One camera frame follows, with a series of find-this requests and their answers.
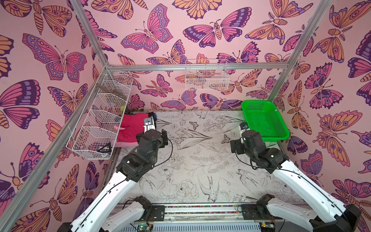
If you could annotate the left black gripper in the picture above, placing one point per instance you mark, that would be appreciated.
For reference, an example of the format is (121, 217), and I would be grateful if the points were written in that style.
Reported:
(162, 139)

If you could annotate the magenta t-shirt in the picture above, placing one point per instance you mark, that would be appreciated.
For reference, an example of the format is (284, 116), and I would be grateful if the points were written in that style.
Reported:
(131, 125)

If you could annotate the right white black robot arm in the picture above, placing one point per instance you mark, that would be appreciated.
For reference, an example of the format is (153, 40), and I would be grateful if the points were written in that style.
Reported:
(326, 213)

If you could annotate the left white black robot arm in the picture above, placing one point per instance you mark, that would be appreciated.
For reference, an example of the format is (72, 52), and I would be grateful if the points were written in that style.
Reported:
(98, 217)

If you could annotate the folded light pink t-shirt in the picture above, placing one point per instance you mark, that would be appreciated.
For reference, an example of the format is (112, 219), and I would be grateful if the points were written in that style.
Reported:
(119, 144)

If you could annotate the green plastic basket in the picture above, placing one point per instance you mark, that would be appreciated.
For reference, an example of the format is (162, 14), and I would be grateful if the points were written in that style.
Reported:
(265, 118)

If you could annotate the black triangle object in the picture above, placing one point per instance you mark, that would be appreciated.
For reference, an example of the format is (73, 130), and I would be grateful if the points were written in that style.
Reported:
(106, 149)

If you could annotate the right green circuit board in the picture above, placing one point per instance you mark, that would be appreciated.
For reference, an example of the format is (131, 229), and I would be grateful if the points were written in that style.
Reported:
(265, 227)

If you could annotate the green circuit board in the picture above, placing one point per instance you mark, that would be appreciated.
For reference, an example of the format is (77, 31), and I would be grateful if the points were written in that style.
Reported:
(265, 227)
(145, 227)

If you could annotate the left green circuit board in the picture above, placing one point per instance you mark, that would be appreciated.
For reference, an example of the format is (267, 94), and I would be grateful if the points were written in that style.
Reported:
(145, 227)

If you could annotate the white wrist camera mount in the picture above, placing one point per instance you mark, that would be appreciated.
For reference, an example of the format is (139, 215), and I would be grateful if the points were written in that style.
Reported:
(243, 127)

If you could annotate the long white wire basket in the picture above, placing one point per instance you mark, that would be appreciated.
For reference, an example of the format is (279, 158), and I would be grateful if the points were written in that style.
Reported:
(107, 105)

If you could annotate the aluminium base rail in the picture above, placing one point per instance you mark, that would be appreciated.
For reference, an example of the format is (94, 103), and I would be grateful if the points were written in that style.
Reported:
(206, 218)

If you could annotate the small white wire basket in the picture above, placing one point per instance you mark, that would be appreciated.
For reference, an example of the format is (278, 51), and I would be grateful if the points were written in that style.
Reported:
(207, 76)

